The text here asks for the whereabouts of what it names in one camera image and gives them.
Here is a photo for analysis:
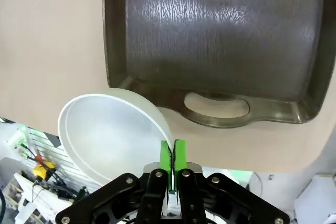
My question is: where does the white slotted panel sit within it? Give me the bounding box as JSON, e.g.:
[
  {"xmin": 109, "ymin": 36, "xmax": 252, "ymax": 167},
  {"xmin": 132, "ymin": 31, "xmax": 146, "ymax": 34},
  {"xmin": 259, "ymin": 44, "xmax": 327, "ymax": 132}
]
[{"xmin": 25, "ymin": 126, "xmax": 104, "ymax": 196}]

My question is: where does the yellow emergency stop box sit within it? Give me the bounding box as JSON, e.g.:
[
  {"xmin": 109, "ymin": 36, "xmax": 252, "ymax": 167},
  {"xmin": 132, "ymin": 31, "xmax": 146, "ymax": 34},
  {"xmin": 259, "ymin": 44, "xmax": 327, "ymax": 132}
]
[{"xmin": 32, "ymin": 160, "xmax": 56, "ymax": 180}]

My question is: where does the white equipment box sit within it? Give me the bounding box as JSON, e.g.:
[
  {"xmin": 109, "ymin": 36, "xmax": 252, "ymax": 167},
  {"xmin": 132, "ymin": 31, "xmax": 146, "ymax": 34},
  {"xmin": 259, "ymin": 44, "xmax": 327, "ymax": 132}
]
[{"xmin": 293, "ymin": 173, "xmax": 336, "ymax": 224}]

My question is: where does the white plastic bowl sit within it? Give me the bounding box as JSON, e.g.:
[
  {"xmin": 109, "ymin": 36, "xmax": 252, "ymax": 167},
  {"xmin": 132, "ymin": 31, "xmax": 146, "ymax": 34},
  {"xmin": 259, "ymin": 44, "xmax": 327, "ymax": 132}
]
[{"xmin": 57, "ymin": 88, "xmax": 175, "ymax": 187}]

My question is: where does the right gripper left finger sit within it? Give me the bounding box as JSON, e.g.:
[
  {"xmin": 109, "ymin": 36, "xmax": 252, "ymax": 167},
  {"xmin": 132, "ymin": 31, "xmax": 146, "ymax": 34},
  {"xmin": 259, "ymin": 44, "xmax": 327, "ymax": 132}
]
[{"xmin": 54, "ymin": 140, "xmax": 173, "ymax": 224}]

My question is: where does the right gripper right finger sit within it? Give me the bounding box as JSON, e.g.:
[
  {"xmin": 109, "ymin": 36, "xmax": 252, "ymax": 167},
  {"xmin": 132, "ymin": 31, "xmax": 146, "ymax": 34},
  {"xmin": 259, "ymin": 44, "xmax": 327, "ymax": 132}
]
[{"xmin": 172, "ymin": 139, "xmax": 290, "ymax": 224}]

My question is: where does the black cable bundle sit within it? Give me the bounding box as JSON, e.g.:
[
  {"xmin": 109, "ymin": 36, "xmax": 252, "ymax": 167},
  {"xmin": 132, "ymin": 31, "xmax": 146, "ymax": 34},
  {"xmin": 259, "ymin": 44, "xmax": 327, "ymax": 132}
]
[{"xmin": 18, "ymin": 142, "xmax": 90, "ymax": 202}]

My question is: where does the dark grey plastic tray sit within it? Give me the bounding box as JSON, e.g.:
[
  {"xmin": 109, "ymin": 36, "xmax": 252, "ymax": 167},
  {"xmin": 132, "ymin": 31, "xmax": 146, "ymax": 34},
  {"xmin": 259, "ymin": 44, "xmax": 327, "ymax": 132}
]
[{"xmin": 102, "ymin": 0, "xmax": 336, "ymax": 129}]

